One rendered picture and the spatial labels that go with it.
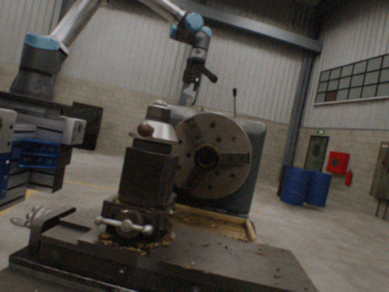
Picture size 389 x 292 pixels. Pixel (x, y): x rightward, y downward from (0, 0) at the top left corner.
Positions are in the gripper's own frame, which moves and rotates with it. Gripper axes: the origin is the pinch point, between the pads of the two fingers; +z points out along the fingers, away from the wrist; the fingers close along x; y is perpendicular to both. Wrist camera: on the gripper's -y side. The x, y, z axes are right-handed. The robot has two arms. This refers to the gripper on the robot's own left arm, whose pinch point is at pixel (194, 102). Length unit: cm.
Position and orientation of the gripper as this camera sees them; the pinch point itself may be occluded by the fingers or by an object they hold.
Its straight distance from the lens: 135.0
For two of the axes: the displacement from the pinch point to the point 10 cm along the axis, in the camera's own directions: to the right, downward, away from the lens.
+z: -2.0, 9.8, 0.5
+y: -9.7, -2.0, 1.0
